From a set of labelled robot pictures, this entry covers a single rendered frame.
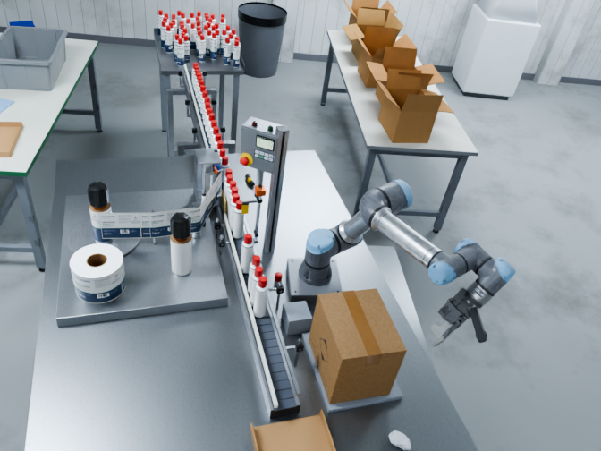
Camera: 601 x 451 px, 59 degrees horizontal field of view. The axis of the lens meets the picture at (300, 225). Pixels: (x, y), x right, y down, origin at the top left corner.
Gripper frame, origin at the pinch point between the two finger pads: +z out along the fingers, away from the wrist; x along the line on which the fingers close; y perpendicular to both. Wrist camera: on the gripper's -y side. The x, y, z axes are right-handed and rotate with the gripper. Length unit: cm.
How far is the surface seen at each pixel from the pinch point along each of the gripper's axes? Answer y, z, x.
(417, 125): 114, -51, -173
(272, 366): 36, 50, 6
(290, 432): 13, 56, 15
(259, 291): 60, 35, 2
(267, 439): 16, 61, 21
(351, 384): 11.0, 32.2, 3.3
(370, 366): 10.3, 21.5, 4.7
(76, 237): 141, 81, 12
